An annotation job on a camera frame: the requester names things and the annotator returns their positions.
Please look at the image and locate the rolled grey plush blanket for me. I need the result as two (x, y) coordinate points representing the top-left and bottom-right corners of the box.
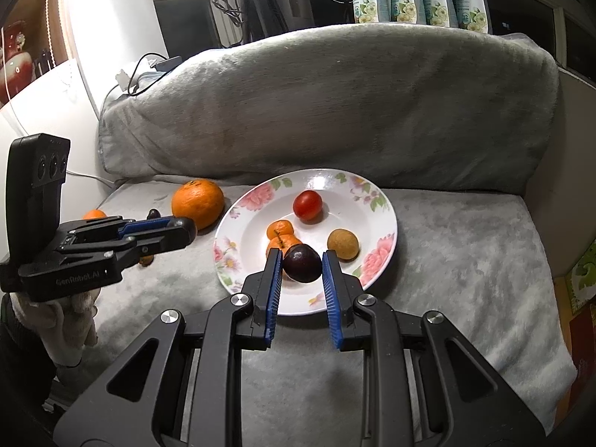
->
(98, 22), (559, 196)

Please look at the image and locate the spread grey plush blanket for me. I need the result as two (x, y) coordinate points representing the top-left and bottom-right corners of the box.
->
(47, 177), (578, 434)

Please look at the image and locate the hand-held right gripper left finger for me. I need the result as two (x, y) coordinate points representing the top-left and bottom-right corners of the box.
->
(53, 247), (285, 447)

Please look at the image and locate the red white ceramic vase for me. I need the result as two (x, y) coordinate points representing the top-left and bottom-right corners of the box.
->
(2, 21), (35, 103)

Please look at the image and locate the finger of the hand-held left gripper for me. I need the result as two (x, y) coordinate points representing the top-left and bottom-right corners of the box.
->
(60, 237), (182, 269)
(58, 216), (197, 249)

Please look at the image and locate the large bumpy orange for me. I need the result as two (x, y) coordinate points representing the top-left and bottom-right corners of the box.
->
(171, 180), (225, 231)

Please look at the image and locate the red orange carton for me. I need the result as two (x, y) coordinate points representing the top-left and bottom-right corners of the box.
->
(565, 307), (596, 394)

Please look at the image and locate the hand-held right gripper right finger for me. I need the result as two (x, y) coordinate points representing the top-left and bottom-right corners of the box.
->
(321, 249), (548, 447)

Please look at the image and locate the person's left hand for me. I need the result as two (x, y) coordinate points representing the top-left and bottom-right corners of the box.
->
(12, 286), (101, 366)

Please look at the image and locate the black cable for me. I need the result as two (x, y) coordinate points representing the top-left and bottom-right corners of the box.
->
(212, 0), (245, 29)

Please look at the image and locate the white floral plate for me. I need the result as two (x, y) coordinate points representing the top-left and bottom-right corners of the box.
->
(213, 168), (399, 316)

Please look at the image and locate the person's left forearm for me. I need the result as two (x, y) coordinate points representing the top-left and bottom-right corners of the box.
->
(0, 293), (59, 410)

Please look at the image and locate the green printed carton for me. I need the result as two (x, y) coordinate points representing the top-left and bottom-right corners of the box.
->
(565, 237), (596, 313)

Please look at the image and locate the white plastic device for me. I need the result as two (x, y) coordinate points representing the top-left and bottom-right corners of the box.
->
(114, 69), (140, 94)

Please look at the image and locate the small orange mandarin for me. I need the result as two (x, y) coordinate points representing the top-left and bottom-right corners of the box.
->
(266, 235), (303, 259)
(266, 220), (296, 240)

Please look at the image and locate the grey power adapter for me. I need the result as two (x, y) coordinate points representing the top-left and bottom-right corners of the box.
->
(151, 56), (183, 73)

